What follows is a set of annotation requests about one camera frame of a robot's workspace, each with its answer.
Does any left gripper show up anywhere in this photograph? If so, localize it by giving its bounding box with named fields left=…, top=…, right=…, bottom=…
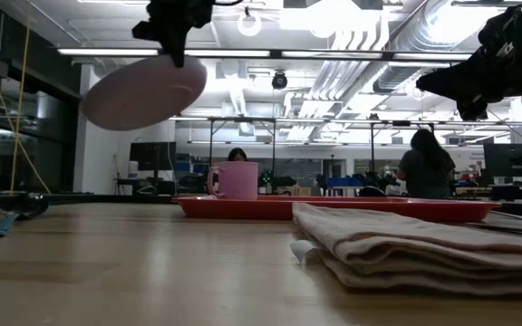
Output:
left=131, top=0, right=217, bottom=69

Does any lavender round plate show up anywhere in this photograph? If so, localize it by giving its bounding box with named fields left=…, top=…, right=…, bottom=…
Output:
left=82, top=54, right=208, bottom=132

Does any pink plastic mug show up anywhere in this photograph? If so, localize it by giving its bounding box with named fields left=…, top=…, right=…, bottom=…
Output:
left=206, top=161, right=260, bottom=201

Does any teal-handled metal fork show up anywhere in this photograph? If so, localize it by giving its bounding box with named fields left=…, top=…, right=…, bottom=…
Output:
left=491, top=209, right=522, bottom=224

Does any beige cloth napkin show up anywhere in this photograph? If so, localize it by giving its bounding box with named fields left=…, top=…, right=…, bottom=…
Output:
left=289, top=202, right=522, bottom=299

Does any red plastic tray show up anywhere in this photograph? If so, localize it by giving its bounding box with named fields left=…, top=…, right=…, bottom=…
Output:
left=172, top=194, right=501, bottom=224

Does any rig light bar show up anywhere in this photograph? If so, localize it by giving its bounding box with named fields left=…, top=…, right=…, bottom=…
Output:
left=56, top=46, right=473, bottom=63

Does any black computer monitor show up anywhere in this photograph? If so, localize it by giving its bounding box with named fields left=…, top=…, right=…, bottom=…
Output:
left=129, top=141, right=178, bottom=182
left=483, top=143, right=522, bottom=178

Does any blue storage bin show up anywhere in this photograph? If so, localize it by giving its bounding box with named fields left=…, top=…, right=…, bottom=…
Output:
left=326, top=177, right=364, bottom=188

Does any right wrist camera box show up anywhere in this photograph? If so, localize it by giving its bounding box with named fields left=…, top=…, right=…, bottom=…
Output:
left=455, top=95, right=489, bottom=122

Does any silver ventilation duct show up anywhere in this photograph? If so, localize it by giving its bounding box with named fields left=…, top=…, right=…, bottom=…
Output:
left=372, top=0, right=516, bottom=94

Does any white hanging ring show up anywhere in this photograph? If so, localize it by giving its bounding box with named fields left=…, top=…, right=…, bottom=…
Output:
left=236, top=11, right=264, bottom=38

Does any black ceiling camera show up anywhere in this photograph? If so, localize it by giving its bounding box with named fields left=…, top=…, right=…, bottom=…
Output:
left=271, top=71, right=289, bottom=91

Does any background black rig frame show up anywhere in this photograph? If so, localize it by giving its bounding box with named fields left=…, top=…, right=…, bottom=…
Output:
left=169, top=116, right=439, bottom=176

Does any black aluminium table frame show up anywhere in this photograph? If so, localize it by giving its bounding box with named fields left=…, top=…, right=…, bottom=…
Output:
left=0, top=193, right=522, bottom=218

